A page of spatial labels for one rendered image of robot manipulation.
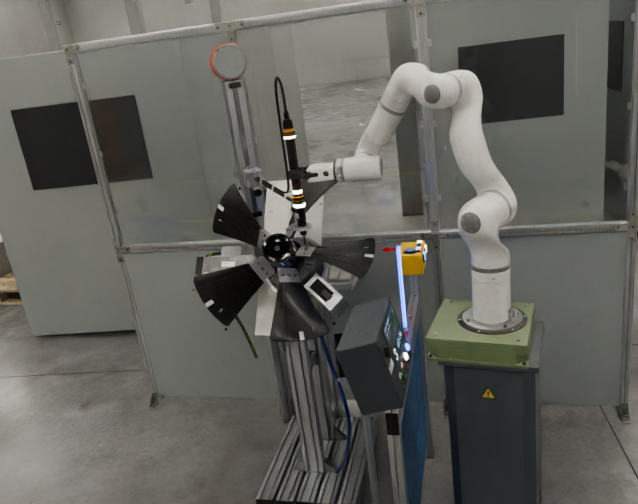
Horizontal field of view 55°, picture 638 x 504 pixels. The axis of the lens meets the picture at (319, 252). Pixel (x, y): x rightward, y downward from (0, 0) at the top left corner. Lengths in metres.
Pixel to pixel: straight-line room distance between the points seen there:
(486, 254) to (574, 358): 1.43
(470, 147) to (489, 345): 0.60
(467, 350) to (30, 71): 3.45
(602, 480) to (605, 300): 0.79
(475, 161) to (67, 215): 3.34
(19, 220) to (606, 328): 3.83
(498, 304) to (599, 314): 1.22
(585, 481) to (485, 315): 1.22
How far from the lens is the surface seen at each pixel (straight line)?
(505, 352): 1.96
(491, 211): 1.87
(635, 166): 2.97
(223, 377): 3.63
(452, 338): 1.98
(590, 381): 3.35
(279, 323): 2.22
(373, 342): 1.48
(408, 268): 2.52
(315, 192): 2.38
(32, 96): 4.58
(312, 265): 2.42
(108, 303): 4.80
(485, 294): 2.00
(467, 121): 1.92
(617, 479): 3.09
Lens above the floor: 1.96
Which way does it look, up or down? 20 degrees down
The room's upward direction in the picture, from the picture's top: 8 degrees counter-clockwise
